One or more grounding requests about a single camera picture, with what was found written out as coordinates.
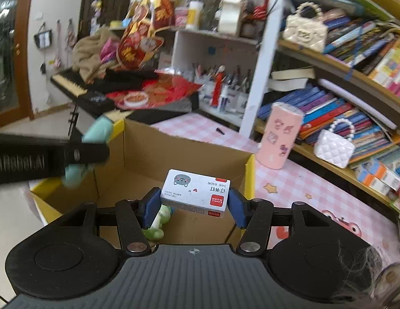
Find small tote bag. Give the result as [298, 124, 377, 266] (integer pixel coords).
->
[34, 22, 53, 50]

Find group of pen holders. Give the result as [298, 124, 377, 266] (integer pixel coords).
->
[193, 64, 253, 114]

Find cream quilted pearl-handle purse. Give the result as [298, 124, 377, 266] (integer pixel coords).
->
[282, 2, 328, 52]

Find red paper sheets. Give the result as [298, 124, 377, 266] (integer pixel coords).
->
[106, 68, 204, 110]

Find white staple box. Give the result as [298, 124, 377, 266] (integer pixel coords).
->
[160, 169, 231, 218]

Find pink checkered tablecloth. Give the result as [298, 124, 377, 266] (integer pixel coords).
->
[151, 112, 400, 266]

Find pink cylinder cup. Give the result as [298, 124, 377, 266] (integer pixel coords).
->
[255, 102, 304, 170]

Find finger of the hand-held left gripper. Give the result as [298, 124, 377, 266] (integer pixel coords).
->
[66, 141, 110, 167]

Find wooden bookshelf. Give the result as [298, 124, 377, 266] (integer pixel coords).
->
[252, 0, 400, 213]

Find keyboard stand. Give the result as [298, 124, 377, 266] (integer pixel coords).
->
[67, 102, 82, 140]

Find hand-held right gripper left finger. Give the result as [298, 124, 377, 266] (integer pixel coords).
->
[63, 187, 162, 255]

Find red gold paper decoration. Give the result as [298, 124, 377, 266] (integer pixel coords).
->
[118, 0, 177, 70]

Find black electric keyboard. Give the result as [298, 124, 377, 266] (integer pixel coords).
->
[50, 69, 118, 117]

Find white quilted pearl-handle purse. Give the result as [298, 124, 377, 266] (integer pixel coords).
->
[314, 118, 355, 169]

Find tape roll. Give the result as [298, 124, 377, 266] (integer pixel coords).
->
[124, 91, 149, 106]

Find white ribbon roll holder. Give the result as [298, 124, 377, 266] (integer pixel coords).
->
[218, 0, 245, 35]

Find orange white boxes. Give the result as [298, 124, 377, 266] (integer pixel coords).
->
[354, 157, 400, 198]

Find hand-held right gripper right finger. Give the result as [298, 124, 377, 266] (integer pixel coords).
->
[226, 187, 336, 255]

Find white cubby shelf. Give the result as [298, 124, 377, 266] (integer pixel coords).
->
[169, 27, 263, 127]

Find teal plush toy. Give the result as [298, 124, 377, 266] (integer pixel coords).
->
[61, 115, 114, 189]

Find grey furry thing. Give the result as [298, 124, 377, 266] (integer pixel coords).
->
[332, 240, 400, 309]

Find row of books low shelf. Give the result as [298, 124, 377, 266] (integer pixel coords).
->
[256, 83, 398, 165]

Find beige lying book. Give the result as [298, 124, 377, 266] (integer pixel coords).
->
[270, 67, 316, 92]

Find white bottle yellow label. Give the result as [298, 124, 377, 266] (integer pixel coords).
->
[186, 1, 205, 30]

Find row of books tall shelf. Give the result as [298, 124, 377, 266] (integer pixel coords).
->
[322, 6, 400, 100]

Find green frog toy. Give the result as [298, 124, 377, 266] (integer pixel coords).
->
[142, 204, 172, 240]

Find beige cloth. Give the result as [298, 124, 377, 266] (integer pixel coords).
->
[72, 28, 124, 82]

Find yellow cardboard box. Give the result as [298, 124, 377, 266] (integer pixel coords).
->
[30, 117, 256, 243]

